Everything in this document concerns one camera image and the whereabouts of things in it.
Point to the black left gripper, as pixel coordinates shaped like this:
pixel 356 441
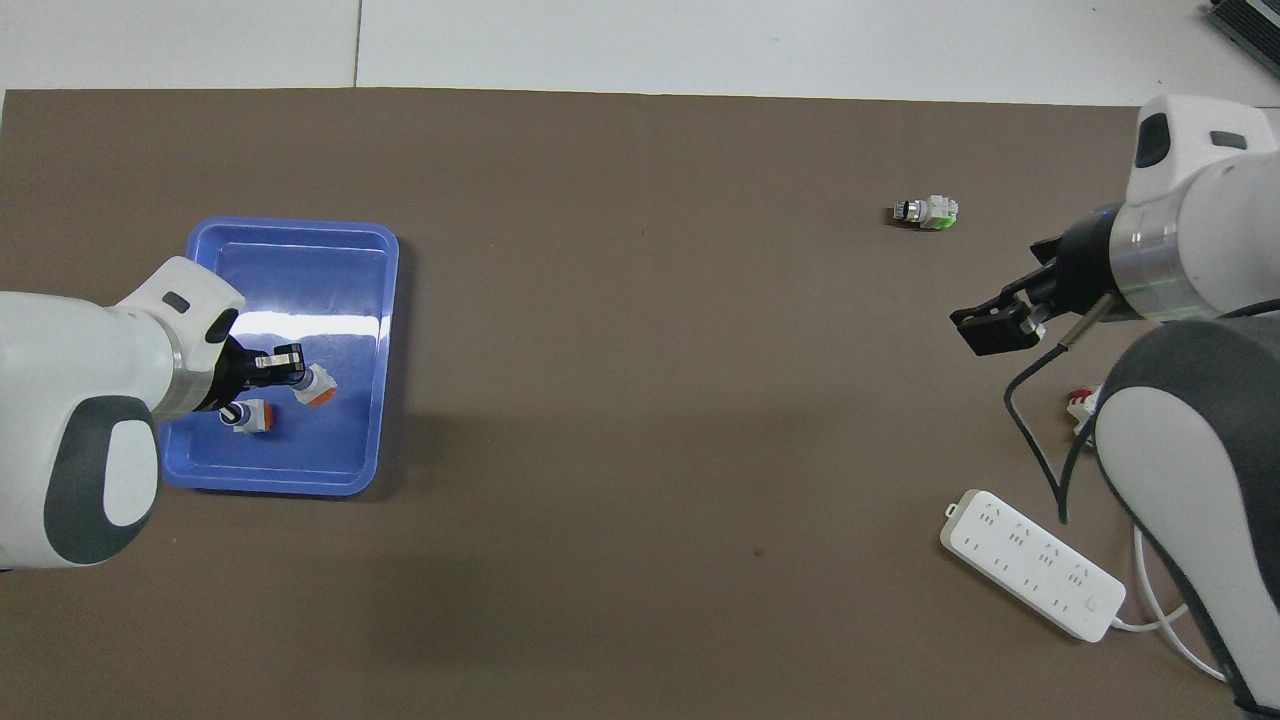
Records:
pixel 240 375

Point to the grey ribbed device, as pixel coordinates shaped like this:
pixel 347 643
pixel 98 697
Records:
pixel 1250 25

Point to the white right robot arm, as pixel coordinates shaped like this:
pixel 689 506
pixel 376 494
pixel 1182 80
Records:
pixel 1200 230

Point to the blue plastic tray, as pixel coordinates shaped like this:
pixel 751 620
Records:
pixel 300 270

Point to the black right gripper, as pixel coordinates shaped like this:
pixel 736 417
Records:
pixel 1085 265

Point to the brown table mat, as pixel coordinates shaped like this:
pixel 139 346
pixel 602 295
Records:
pixel 650 350

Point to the white red circuit breaker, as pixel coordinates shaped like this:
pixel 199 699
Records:
pixel 1082 405

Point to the orange white push-button switch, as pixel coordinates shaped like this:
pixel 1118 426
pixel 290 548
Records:
pixel 318 388

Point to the white power strip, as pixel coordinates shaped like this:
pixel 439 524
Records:
pixel 1030 565

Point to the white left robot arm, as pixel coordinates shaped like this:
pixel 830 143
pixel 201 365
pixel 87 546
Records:
pixel 70 400

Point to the orange white knob switch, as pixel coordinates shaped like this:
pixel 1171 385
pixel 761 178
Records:
pixel 252 416

